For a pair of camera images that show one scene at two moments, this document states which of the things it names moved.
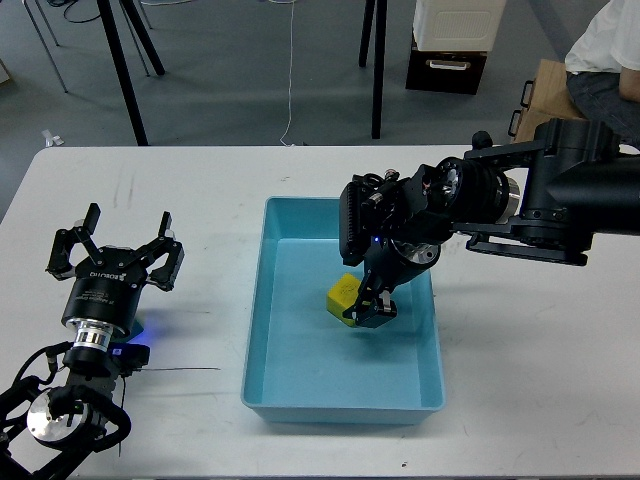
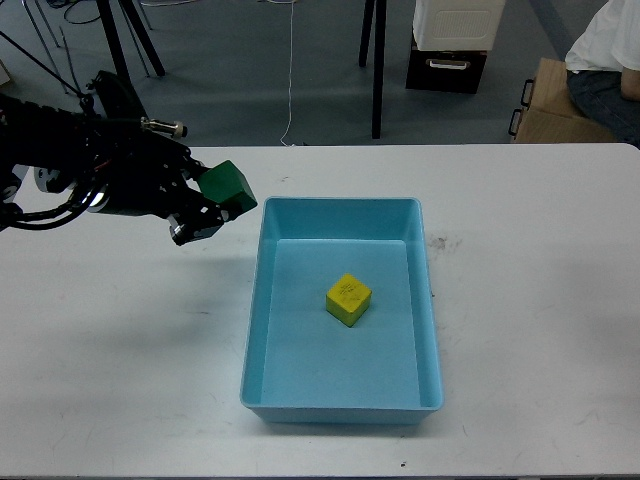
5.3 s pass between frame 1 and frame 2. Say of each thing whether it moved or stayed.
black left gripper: moved
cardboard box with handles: stayed
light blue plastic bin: stayed
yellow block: stayed
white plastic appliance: stayed
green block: moved
